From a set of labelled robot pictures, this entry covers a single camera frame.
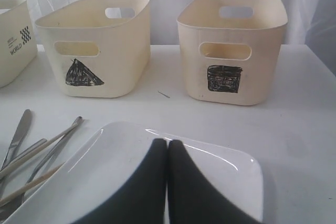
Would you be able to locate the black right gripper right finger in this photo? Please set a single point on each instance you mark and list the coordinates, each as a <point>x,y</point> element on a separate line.
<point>191,197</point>

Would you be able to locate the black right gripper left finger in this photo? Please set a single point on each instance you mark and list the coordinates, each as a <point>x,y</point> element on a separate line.
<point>141,199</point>

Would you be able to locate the long wooden chopstick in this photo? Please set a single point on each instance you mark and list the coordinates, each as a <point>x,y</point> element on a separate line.
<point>52,140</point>

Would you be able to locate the steel fork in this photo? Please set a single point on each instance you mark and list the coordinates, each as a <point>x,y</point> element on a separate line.
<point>26,153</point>

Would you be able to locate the white square plate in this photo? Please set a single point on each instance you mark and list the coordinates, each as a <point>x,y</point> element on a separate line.
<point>111,155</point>

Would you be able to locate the steel spoon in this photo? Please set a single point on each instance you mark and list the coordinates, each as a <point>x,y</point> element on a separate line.
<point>58,146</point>

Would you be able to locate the short wooden chopstick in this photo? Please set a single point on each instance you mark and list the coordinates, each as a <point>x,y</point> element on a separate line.
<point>30,185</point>

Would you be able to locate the steel table knife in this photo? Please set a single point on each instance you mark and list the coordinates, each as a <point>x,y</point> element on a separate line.
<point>20,133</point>

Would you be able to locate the cream bin with triangle mark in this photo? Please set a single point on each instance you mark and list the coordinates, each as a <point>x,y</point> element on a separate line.
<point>97,48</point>

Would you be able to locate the cream bin with square mark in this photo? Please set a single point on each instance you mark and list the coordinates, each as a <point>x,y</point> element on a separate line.
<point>230,48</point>

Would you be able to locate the cream bin with circle mark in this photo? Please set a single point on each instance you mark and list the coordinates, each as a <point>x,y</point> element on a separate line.
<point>18,43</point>

